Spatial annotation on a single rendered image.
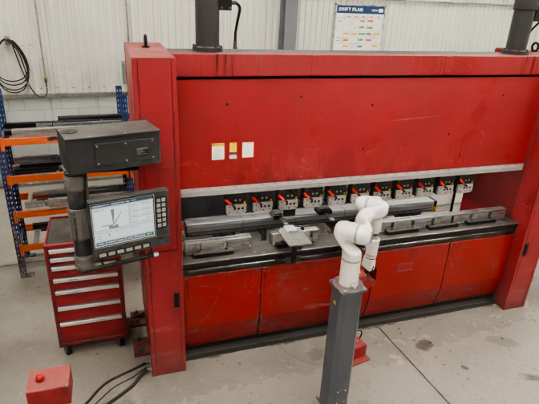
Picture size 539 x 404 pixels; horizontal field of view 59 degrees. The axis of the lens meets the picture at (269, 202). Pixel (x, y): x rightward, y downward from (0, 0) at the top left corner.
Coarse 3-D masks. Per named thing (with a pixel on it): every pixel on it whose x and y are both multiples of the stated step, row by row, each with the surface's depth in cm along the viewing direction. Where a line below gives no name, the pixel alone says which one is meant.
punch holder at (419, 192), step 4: (416, 180) 393; (420, 180) 390; (424, 180) 391; (428, 180) 392; (432, 180) 394; (416, 184) 393; (424, 184) 393; (428, 184) 394; (432, 184) 395; (412, 188) 400; (416, 188) 394; (420, 188) 393; (428, 188) 395; (432, 188) 396; (412, 192) 400; (416, 192) 394; (420, 192) 394; (424, 192) 396; (428, 192) 397; (420, 196) 396
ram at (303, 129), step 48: (192, 96) 306; (240, 96) 316; (288, 96) 326; (336, 96) 337; (384, 96) 349; (432, 96) 362; (480, 96) 376; (528, 96) 390; (192, 144) 319; (240, 144) 329; (288, 144) 340; (336, 144) 352; (384, 144) 365; (432, 144) 380; (480, 144) 395; (528, 144) 411; (240, 192) 343
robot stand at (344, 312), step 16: (336, 304) 302; (352, 304) 299; (336, 320) 305; (352, 320) 305; (336, 336) 308; (352, 336) 310; (336, 352) 313; (352, 352) 316; (336, 368) 317; (336, 384) 323; (320, 400) 341; (336, 400) 329
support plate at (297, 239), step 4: (296, 228) 371; (300, 228) 372; (280, 232) 364; (284, 232) 364; (296, 232) 365; (300, 232) 365; (284, 236) 358; (288, 236) 358; (292, 236) 359; (296, 236) 359; (300, 236) 359; (304, 236) 359; (288, 240) 352; (292, 240) 353; (296, 240) 353; (300, 240) 353; (304, 240) 354; (308, 240) 354; (288, 244) 348; (292, 244) 347; (296, 244) 347; (300, 244) 348; (304, 244) 349
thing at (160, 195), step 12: (132, 192) 270; (144, 192) 270; (156, 192) 274; (96, 204) 257; (156, 204) 276; (156, 216) 279; (168, 216) 284; (156, 228) 282; (168, 228) 287; (132, 240) 276; (144, 240) 281; (156, 240) 285; (168, 240) 289; (96, 252) 267; (108, 252) 271; (120, 252) 275
